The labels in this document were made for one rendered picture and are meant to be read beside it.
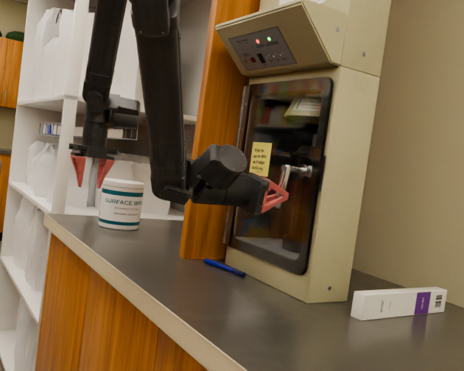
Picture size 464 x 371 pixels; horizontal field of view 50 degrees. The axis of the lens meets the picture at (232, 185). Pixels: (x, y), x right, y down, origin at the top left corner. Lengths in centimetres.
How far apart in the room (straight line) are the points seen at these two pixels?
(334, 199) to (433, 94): 50
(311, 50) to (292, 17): 7
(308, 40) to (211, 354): 60
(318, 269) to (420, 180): 47
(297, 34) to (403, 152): 55
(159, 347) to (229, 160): 37
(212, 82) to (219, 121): 10
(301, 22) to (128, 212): 86
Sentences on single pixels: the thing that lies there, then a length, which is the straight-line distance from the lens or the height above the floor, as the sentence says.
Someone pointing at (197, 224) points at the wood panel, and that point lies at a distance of 127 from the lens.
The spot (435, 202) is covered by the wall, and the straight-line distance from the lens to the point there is 136.
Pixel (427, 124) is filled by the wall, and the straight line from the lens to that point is 140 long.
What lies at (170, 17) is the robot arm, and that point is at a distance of 63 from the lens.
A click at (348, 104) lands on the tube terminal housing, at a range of 103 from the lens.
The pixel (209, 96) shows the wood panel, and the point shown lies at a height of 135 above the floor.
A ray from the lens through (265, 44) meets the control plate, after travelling 111.
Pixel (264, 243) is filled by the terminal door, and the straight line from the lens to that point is 112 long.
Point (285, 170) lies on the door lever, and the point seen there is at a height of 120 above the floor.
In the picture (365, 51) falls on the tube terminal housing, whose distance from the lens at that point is 107.
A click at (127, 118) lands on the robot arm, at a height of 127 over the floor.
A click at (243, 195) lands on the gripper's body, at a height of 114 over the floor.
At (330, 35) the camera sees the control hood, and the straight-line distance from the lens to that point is 101.
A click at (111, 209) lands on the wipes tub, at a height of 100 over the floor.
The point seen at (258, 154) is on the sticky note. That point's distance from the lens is 116.
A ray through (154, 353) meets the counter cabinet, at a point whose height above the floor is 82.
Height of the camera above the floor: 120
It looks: 3 degrees down
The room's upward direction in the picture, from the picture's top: 8 degrees clockwise
